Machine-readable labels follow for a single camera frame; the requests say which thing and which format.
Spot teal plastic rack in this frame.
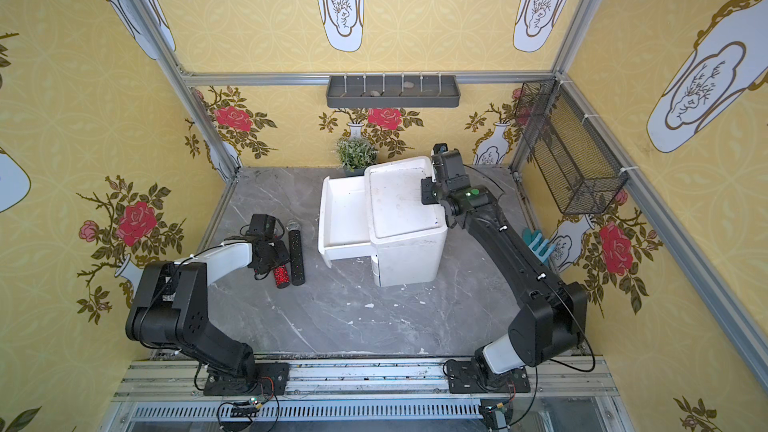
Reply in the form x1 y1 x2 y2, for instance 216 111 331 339
522 228 556 263

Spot black glitter microphone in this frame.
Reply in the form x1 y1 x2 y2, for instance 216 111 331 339
286 219 306 286

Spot black wire mesh basket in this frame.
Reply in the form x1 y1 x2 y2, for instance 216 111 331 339
518 79 628 215

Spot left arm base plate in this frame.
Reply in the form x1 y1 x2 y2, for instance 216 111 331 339
203 362 290 396

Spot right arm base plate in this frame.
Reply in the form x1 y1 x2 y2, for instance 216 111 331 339
442 359 531 395

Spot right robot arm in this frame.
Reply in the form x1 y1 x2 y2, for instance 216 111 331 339
421 143 588 387

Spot white top drawer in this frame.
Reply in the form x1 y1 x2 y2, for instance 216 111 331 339
318 176 374 267

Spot grey wall shelf tray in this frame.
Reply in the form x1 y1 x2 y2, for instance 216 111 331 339
325 73 461 109

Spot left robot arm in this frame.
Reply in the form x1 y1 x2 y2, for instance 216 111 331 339
126 214 288 385

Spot aluminium front rail frame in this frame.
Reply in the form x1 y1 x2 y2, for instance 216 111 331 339
99 356 633 431

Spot red glitter microphone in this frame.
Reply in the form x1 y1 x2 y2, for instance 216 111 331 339
272 265 291 289

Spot small potted green plant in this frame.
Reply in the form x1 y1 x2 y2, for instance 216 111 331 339
336 137 378 176

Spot white drawer cabinet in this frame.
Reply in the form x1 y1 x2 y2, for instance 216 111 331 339
364 156 448 287

